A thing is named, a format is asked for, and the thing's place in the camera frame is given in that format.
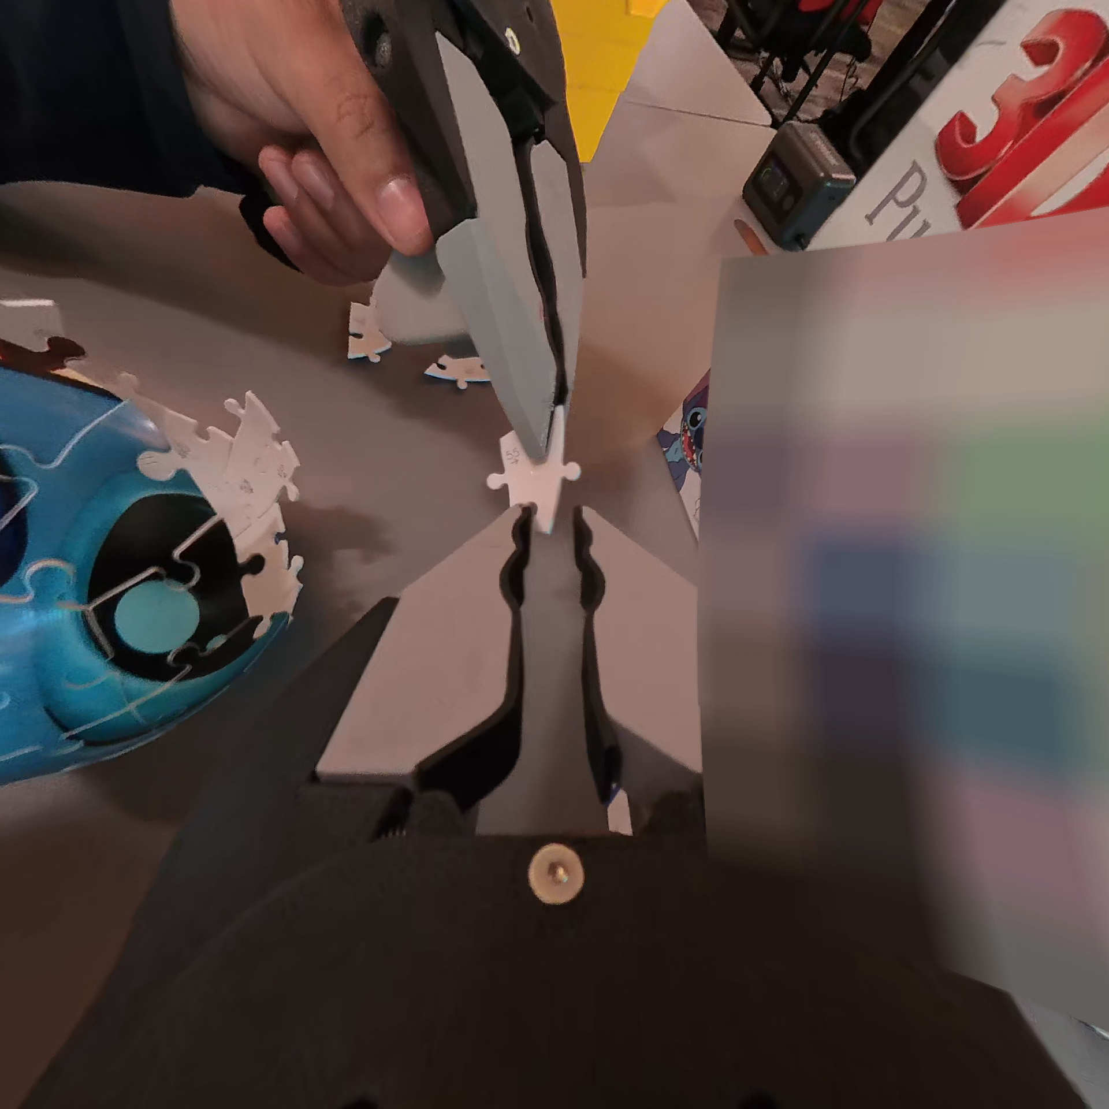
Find blue white puzzle ball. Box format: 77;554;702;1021
0;298;306;784

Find white puzzle pieces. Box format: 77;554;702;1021
346;298;490;390
485;402;585;534

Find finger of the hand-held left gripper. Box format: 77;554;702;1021
529;140;590;408
431;33;571;461

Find person's left forearm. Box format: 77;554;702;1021
0;0;262;202

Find person's left hand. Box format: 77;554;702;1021
170;0;435;287

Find colourful cardboard puzzle box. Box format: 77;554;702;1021
656;0;1109;538

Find black stand legs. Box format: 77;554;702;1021
717;0;877;127

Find stacked yellow plastic bins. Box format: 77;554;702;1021
554;0;673;165

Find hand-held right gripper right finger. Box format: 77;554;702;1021
573;508;706;804

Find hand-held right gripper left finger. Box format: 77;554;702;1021
316;506;533;811

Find black device green lights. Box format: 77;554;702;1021
744;121;860;254

